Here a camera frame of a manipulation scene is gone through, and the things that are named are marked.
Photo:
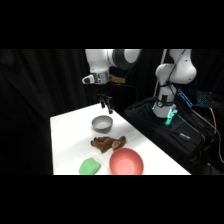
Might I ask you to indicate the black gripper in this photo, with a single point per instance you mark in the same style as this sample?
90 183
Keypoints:
101 88

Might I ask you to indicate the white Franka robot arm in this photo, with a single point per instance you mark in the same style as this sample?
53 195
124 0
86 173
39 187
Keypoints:
175 71

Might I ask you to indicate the grey bowl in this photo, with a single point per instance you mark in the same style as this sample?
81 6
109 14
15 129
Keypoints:
102 123

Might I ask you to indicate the brown plush toy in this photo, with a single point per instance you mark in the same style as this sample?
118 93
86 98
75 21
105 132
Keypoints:
107 143

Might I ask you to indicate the black robot stand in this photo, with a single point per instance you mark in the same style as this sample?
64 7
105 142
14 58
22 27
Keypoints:
160 133

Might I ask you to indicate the red bowl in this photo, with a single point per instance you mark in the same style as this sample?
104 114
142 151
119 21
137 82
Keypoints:
126 162

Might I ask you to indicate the blue lit panel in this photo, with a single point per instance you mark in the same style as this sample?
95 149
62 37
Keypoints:
184 96

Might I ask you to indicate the blue lit keyboard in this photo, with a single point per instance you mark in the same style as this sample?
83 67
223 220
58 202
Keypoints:
205 99

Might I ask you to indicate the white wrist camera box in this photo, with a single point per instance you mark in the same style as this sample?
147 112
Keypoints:
88 79

